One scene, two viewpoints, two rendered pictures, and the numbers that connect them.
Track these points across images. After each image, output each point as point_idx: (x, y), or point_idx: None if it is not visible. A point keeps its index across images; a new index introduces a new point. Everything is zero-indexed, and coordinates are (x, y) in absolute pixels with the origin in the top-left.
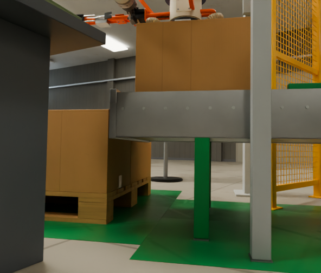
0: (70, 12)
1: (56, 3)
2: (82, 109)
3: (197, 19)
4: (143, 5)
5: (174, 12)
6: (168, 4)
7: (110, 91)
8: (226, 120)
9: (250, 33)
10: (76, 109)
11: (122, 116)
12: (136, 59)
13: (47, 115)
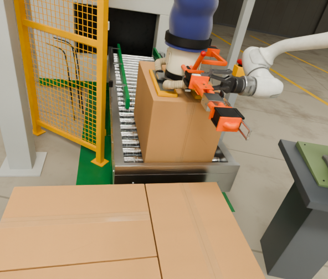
0: (306, 142)
1: (316, 144)
2: (225, 200)
3: (211, 83)
4: (199, 63)
5: (197, 69)
6: (183, 50)
7: (239, 166)
8: None
9: (229, 98)
10: (227, 205)
11: None
12: (221, 133)
13: (287, 194)
